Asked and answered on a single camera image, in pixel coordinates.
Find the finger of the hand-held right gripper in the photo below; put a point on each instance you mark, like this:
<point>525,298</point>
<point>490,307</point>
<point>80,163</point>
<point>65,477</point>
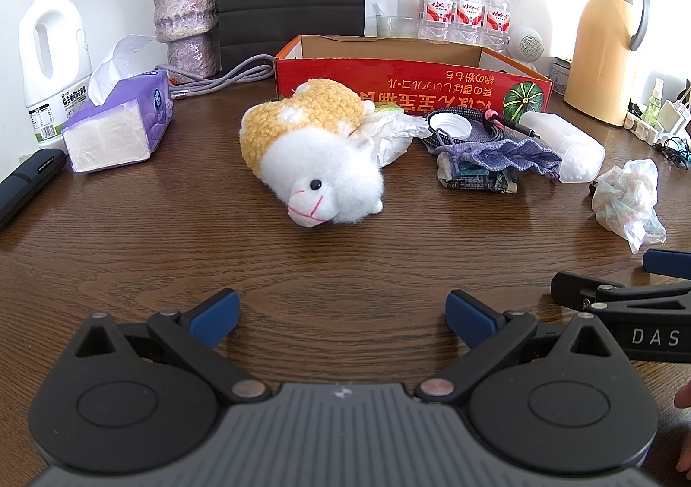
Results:
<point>669,263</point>
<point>594,290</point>

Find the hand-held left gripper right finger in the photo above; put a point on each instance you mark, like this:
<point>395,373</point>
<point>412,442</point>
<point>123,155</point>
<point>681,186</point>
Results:
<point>471,317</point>

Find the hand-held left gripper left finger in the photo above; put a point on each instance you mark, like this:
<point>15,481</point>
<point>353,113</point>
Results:
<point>216,315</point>

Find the clear plastic bag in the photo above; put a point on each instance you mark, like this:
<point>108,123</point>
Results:
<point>626,195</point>

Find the translucent white plastic box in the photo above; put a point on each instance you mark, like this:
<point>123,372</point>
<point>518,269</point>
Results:
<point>567,147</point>

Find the yellow and white plush sheep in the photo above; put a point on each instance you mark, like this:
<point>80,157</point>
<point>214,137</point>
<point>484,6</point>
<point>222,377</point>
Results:
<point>324,168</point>

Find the white bottle cap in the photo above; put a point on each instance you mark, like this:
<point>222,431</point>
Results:
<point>451,124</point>

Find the white plastic bag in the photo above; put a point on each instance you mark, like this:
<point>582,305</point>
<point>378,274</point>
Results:
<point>394,136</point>

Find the green plastic bag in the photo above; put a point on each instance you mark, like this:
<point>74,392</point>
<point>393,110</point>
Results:
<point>386,110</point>

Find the red cardboard box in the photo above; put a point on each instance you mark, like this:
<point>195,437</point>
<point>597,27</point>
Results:
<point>410,82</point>

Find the person's right hand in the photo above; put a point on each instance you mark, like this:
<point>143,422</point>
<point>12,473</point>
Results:
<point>685,452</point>

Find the dark snack wrapper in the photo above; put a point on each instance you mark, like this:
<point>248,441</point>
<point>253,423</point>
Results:
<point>475,183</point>

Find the white power strip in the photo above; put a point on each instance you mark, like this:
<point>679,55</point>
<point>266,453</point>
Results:
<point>642,129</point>

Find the white charger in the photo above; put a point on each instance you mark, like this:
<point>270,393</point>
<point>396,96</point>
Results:
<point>677,112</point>

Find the green spray bottle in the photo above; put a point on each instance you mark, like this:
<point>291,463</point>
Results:
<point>653,106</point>

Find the purple tissue pack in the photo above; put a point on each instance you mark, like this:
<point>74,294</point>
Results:
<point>124,125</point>

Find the yellow thermos jug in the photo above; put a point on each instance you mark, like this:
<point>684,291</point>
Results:
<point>599,60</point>

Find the small grey tin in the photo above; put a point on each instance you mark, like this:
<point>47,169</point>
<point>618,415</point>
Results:
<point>561,71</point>

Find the dark blue case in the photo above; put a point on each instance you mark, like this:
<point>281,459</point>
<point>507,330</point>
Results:
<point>27,179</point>

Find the white robot speaker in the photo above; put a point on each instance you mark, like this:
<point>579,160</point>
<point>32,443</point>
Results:
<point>526,44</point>

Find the white detergent jug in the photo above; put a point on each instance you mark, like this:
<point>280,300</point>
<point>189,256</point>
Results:
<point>59,87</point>

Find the clear water bottle red label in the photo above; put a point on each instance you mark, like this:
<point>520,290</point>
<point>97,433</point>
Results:
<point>434,6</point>
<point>467,9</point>
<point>496,17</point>

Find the glass cup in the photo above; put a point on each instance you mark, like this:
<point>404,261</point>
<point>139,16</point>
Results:
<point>397,25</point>

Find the purple stone vase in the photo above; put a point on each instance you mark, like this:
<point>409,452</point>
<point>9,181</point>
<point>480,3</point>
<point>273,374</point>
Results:
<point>183,6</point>

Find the white spoon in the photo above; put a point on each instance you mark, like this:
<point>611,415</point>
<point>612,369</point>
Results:
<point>379,9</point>

